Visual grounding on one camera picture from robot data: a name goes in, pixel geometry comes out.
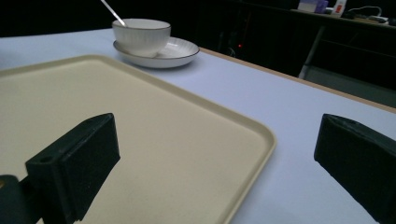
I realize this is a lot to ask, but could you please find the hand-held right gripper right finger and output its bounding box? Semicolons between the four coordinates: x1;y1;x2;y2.
313;113;396;224

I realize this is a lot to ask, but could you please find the white bottle with red label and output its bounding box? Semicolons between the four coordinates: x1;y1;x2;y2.
332;0;347;18

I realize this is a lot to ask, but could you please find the white ribbed bowl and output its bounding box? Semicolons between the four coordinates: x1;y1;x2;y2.
111;18;172;59

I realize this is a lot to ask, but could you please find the purple box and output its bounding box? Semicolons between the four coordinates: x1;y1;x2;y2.
297;0;330;14

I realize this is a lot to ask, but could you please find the metal spoon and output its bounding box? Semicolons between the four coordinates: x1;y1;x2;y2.
100;0;129;28

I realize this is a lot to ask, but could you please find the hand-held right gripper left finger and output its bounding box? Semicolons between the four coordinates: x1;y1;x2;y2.
25;112;121;224

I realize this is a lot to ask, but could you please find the dark desk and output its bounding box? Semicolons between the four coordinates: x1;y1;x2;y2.
218;0;396;108

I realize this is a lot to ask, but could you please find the white ribbed plate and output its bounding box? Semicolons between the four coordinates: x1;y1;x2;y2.
112;36;201;69

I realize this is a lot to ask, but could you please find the beige plastic tray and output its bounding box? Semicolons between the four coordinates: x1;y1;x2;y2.
0;54;277;224

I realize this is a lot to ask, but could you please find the white cable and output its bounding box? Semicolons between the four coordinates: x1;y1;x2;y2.
347;5;383;17

